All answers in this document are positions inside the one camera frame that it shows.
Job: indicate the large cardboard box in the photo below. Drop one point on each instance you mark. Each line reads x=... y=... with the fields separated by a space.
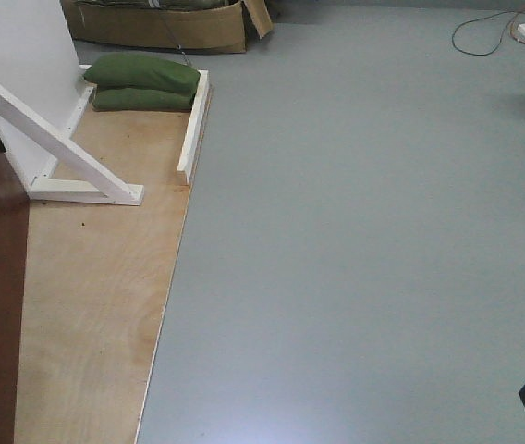
x=218 y=27

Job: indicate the brown plywood base board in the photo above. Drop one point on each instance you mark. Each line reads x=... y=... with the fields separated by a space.
x=97 y=281

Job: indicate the white wooden edge rail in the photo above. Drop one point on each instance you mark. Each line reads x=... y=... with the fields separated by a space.
x=195 y=128

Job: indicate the upper green sandbag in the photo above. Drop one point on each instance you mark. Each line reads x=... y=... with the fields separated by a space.
x=134 y=70

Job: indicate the white wall panel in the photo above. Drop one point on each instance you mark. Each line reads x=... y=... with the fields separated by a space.
x=39 y=65

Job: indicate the lower green sandbag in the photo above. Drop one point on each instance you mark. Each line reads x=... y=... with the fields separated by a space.
x=141 y=100

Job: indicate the white diagonal wooden brace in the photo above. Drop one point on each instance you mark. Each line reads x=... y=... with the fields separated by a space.
x=98 y=185

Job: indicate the green sandbag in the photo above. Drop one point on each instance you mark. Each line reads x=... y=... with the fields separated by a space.
x=141 y=100
x=134 y=70

